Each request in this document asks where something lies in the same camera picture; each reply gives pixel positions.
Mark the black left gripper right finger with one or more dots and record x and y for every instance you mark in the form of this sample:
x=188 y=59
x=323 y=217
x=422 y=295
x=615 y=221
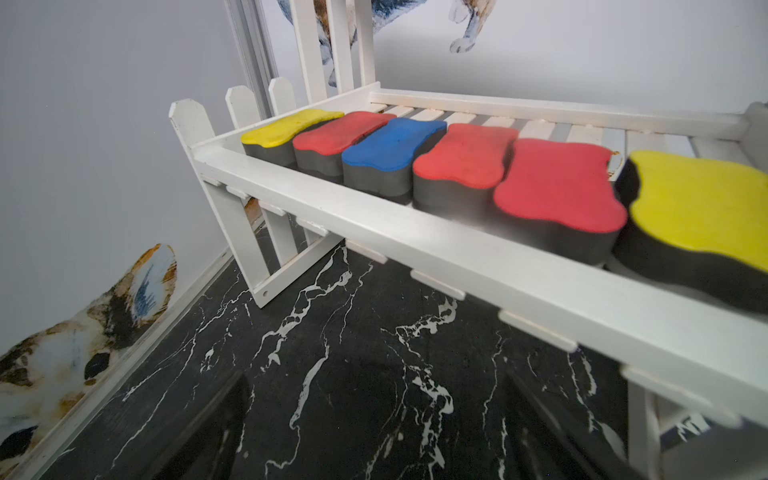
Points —
x=549 y=443

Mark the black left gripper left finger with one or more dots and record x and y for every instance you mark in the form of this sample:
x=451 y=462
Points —
x=206 y=447

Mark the white wooden two-tier shelf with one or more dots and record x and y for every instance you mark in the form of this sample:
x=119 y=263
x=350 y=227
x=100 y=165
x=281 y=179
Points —
x=697 y=373

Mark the blue eraser lower shelf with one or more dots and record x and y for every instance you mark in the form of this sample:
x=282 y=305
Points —
x=382 y=163

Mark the red eraser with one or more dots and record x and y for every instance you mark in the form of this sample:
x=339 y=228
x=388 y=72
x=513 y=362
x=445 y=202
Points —
x=318 y=151
x=557 y=197
x=457 y=177

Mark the yellow eraser lower right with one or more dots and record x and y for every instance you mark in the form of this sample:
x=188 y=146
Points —
x=695 y=226

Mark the yellow eraser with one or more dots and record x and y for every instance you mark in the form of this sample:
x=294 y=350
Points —
x=695 y=226
x=273 y=142

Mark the yellow eraser lower left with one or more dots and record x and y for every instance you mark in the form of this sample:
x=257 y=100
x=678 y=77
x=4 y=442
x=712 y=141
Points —
x=273 y=142

